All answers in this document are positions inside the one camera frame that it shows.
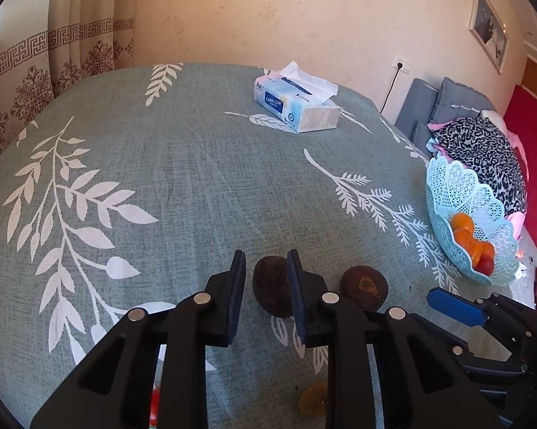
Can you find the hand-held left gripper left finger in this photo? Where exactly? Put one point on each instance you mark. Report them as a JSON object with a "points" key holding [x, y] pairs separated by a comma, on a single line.
{"points": [[233, 308]]}

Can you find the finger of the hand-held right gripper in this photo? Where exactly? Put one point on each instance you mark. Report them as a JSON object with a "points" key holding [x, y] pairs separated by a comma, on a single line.
{"points": [[487, 359], [458, 308]]}

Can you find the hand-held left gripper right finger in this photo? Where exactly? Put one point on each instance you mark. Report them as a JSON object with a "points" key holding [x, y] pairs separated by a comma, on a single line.
{"points": [[297, 304]]}

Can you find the dark brown round fruit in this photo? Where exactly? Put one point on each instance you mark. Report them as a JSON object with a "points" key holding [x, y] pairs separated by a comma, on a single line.
{"points": [[270, 286], [362, 288]]}

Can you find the large red tomato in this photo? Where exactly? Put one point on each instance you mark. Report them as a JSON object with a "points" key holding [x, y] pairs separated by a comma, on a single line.
{"points": [[485, 267]]}

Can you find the dimpled orange mandarin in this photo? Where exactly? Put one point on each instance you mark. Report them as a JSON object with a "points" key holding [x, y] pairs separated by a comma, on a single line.
{"points": [[485, 250]]}

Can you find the large round orange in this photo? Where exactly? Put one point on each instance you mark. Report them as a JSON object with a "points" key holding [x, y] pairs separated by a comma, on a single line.
{"points": [[465, 239]]}

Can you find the small orange mandarin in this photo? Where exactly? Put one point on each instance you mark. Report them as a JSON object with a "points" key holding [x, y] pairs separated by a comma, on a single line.
{"points": [[462, 222]]}

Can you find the light blue lattice plastic basket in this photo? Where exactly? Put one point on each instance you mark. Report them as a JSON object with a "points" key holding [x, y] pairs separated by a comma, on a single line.
{"points": [[451, 183]]}

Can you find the small brown round fruit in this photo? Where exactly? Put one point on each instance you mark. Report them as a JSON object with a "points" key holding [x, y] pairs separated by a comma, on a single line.
{"points": [[313, 400]]}

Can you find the grey leaf-print bedsheet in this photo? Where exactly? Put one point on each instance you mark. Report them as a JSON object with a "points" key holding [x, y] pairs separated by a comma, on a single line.
{"points": [[183, 187]]}

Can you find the leopard print cloth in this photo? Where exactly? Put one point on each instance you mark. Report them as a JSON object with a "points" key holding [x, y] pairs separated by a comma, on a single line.
{"points": [[478, 152]]}

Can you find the white tissue pack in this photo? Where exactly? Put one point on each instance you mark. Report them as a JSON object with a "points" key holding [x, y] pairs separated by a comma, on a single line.
{"points": [[295, 107]]}

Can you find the grey pillow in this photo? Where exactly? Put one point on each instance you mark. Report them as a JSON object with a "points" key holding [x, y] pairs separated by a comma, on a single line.
{"points": [[416, 107], [460, 96]]}

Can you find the beige patterned curtain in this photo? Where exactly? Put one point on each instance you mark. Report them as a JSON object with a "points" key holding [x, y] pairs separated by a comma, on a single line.
{"points": [[35, 76]]}

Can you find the white wall socket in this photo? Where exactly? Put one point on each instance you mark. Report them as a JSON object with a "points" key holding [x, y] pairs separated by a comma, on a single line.
{"points": [[403, 64]]}

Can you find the framed wall picture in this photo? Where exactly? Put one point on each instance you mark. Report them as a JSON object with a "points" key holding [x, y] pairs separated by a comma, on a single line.
{"points": [[489, 27]]}

